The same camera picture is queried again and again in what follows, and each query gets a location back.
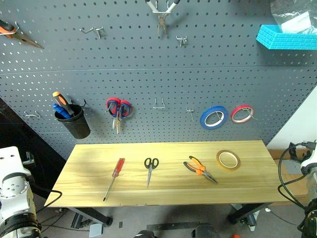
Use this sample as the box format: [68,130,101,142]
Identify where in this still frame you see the orange black needle nose pliers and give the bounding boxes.
[183,155,219,184]

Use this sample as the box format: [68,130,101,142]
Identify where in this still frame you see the dark rounded shape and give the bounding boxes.
[134,230,156,238]
[191,223,221,238]

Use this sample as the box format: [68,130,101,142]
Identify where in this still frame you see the black pegboard hook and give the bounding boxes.
[70,99,89,109]

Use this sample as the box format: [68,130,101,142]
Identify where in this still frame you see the orange black handled screwdriver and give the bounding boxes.
[52,91,75,117]

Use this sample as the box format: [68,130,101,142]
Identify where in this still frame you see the grey metal pegboard wall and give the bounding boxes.
[0,0,317,161]

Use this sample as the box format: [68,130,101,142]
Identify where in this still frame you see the red blue handled scissors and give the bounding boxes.
[106,97,134,135]

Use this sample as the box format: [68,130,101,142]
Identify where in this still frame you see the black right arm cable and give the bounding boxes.
[277,142,317,209]

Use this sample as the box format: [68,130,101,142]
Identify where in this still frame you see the white grey caster device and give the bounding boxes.
[243,210,260,233]

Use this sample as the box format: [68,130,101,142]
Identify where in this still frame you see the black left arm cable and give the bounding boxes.
[29,181,63,208]

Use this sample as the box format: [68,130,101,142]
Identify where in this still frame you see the red tape roll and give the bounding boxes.
[230,105,255,124]

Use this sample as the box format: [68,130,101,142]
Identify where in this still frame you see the black flat metal bar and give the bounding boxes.
[146,222,199,232]

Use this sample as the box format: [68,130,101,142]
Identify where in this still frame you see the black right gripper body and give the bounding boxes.
[288,141,317,163]

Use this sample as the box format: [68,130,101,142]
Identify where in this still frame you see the grey foot pedal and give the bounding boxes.
[88,223,104,238]

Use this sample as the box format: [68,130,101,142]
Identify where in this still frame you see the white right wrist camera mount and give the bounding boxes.
[300,155,317,174]

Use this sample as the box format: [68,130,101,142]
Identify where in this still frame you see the black plastic cup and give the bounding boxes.
[54,104,92,140]

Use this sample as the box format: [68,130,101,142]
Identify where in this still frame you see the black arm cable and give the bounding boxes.
[29,181,63,208]
[277,142,317,209]

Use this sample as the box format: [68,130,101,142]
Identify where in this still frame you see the red handled screwdriver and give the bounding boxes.
[103,157,126,202]

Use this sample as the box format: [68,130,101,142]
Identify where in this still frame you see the yellow tape roll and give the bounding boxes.
[216,149,241,172]

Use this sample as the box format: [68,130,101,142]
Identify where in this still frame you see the blue tape roll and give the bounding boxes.
[200,106,229,130]

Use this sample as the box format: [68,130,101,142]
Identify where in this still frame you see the orange handled long nose pliers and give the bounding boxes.
[0,19,44,50]

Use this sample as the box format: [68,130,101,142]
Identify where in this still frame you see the blue tool handle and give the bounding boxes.
[52,103,71,119]

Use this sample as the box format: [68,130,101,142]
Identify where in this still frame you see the white handled pliers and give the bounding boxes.
[145,0,181,38]

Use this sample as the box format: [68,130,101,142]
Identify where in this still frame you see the blue plastic bin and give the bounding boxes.
[256,24,317,51]

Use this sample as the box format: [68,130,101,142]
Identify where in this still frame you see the black handled scissors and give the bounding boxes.
[144,157,159,189]

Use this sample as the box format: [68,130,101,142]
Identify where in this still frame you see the clear plastic bag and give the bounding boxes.
[269,0,317,35]

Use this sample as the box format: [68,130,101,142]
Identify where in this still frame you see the black table leg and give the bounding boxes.
[69,207,113,227]
[226,203,271,226]

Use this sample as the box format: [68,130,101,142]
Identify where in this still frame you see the silver loop pegboard hook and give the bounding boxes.
[152,0,172,15]
[152,97,166,110]

